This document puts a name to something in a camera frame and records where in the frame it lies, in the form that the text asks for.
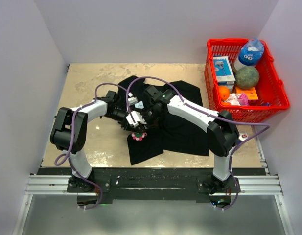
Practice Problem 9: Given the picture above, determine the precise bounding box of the black garment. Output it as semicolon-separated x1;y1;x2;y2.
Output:
127;79;209;165

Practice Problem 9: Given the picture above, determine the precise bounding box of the pink flower brooch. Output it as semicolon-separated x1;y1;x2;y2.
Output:
131;132;147;141

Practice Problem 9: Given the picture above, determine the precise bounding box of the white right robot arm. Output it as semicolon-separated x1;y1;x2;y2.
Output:
142;86;239;194

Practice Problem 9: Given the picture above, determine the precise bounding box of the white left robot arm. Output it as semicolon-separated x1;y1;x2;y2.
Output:
50;91;126;192

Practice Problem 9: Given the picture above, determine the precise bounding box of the orange fruit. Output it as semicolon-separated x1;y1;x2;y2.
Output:
218;86;231;102

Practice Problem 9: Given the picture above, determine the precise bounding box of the blue white box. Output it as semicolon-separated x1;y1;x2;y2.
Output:
213;56;236;92

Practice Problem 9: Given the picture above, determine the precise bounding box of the pink small package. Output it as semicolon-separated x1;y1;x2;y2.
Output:
236;93;249;106

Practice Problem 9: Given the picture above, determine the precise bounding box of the blue silver drink can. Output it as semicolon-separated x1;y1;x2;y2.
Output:
237;133;249;144

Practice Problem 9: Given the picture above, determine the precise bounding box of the orange box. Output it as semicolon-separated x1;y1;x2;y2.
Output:
233;85;258;100

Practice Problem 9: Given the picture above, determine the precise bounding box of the green round melon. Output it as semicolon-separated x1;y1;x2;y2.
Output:
235;66;260;90

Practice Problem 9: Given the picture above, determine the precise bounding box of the blue plastic bag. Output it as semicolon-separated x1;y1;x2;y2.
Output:
232;37;265;72

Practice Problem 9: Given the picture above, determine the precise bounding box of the red plastic basket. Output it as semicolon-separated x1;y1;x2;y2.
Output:
204;38;290;123

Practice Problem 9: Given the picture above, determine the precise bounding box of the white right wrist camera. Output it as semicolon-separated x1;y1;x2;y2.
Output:
126;111;146;127

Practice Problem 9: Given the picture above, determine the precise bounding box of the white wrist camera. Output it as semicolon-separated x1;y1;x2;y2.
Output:
128;93;138;106
126;111;146;127

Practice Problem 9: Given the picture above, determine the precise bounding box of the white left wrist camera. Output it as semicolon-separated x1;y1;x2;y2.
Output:
128;93;138;106

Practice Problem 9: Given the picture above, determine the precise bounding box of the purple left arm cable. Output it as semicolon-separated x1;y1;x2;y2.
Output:
54;82;122;210

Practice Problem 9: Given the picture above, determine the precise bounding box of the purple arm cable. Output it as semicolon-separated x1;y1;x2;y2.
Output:
125;76;271;211
54;82;122;210

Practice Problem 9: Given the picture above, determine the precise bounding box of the aluminium rail frame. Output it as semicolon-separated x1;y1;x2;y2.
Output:
12;124;295;235

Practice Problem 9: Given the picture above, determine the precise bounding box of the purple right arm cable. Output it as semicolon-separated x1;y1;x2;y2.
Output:
125;76;271;211

